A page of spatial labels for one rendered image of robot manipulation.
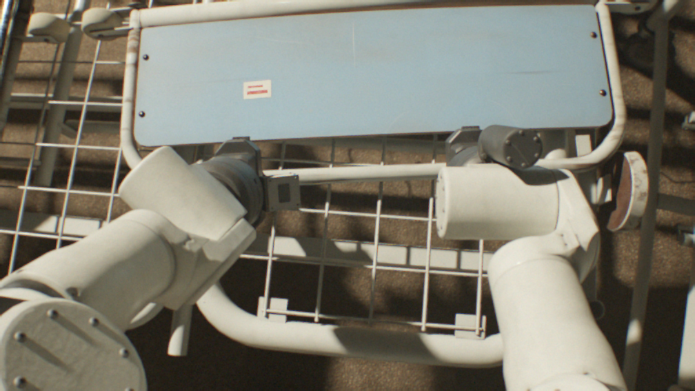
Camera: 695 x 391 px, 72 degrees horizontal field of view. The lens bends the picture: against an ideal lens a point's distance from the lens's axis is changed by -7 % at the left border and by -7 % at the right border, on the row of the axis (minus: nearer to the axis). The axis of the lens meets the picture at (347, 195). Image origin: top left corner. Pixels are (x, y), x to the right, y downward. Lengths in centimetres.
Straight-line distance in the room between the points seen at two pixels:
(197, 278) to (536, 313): 25
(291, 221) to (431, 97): 61
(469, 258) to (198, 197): 44
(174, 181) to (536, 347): 32
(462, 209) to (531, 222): 6
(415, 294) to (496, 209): 78
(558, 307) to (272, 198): 39
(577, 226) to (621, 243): 92
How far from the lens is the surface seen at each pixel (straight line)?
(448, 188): 44
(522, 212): 45
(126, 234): 38
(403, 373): 122
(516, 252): 39
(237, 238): 45
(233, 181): 53
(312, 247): 76
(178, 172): 47
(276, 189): 64
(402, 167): 71
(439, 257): 76
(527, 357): 34
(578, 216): 43
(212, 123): 76
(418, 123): 72
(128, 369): 27
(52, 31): 93
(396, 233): 122
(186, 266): 40
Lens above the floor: 121
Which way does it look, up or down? 78 degrees down
